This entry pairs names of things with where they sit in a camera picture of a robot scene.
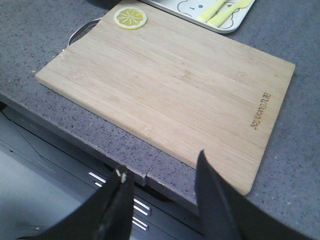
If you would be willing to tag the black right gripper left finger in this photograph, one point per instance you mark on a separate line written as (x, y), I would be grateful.
(106, 215)

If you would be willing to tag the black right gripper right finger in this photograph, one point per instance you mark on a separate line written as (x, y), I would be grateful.
(227, 215)

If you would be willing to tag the white tray with bear print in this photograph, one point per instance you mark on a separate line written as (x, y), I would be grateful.
(190, 9)

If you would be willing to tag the wooden cutting board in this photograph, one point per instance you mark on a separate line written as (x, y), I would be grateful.
(179, 87)

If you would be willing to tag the yellow plastic fork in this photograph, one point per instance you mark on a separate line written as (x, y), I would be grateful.
(210, 11)

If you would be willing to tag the yellow plastic knife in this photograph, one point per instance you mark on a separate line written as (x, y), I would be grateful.
(220, 18)

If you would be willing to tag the lemon slice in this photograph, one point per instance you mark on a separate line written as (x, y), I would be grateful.
(130, 18)

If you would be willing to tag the metal cutting board handle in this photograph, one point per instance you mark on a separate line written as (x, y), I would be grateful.
(82, 30)

